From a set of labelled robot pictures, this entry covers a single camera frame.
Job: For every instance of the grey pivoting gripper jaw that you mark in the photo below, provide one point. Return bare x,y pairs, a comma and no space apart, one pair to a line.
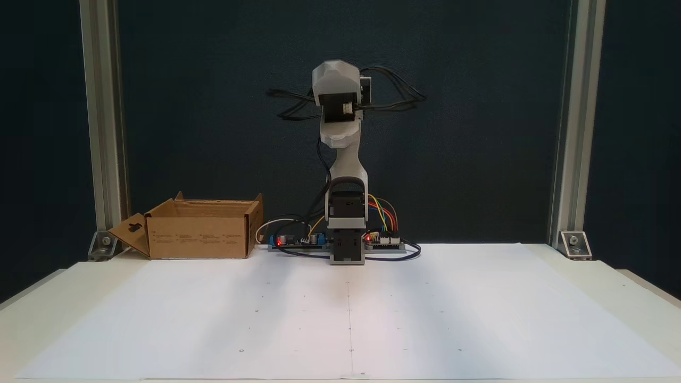
336,80

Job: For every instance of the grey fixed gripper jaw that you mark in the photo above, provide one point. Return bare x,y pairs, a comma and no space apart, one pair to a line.
340,132

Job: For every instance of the controller board with connectors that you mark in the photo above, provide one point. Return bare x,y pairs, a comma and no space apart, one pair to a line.
385,241

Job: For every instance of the aluminium frame post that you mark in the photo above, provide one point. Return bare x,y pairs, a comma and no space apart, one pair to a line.
104,106
577,106

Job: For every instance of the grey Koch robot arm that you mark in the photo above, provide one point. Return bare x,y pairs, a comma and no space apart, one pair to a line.
348,165

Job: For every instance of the blue circuit board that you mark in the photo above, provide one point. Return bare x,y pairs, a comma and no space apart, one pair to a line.
298,242

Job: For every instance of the metal corner bracket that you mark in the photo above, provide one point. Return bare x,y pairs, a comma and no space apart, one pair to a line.
104,246
575,244

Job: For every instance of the brown cardboard box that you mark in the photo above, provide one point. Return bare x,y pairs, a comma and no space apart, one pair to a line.
197,239

